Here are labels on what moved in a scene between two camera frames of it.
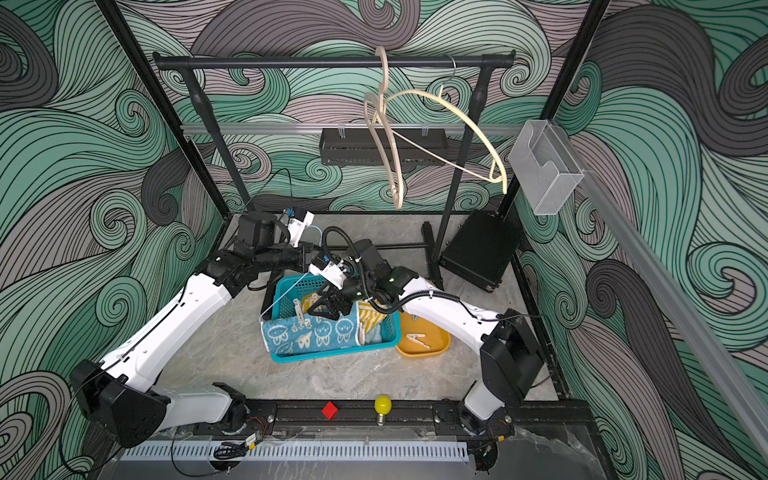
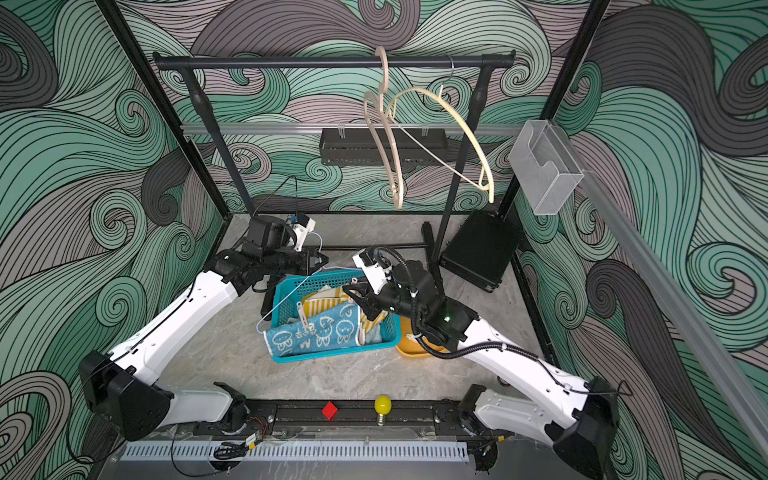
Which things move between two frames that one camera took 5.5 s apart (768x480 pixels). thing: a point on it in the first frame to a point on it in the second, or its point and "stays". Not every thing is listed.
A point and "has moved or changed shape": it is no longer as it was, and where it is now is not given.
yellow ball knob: (382, 407) stays
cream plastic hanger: (501, 177) has moved or changed shape
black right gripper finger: (325, 300) to (362, 294)
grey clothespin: (299, 311) has moved or changed shape
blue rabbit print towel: (315, 333) stays
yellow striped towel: (370, 314) stays
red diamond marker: (330, 411) stays
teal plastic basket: (285, 289) stays
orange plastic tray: (420, 338) stays
